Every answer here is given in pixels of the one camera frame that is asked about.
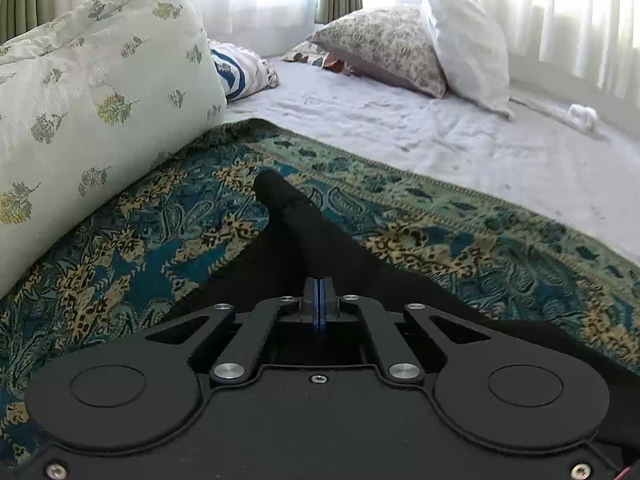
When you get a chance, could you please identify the black pants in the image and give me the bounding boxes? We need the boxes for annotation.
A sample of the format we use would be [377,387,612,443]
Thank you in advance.
[164,170,639,460]

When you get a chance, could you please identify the teal paisley bedspread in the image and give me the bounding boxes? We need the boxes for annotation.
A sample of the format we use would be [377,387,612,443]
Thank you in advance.
[1,119,639,466]

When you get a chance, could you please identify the white bed sheet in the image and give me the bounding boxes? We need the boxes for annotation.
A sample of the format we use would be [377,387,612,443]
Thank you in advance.
[224,61,639,261]

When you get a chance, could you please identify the blue striped cushion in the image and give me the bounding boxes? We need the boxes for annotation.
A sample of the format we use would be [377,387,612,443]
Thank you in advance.
[208,39,280,102]

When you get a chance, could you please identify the leaf print folded duvet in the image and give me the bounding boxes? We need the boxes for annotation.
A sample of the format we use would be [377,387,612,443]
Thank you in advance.
[1,0,227,290]

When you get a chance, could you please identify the small white cloth bundle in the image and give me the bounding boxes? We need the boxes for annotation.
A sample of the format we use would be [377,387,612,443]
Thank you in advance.
[567,103,599,133]

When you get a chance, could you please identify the floral grey pillow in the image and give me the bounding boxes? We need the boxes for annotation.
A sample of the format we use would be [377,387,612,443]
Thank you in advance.
[310,6,447,99]

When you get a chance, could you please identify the white pillow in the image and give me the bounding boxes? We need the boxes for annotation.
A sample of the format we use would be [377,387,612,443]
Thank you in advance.
[420,0,513,120]

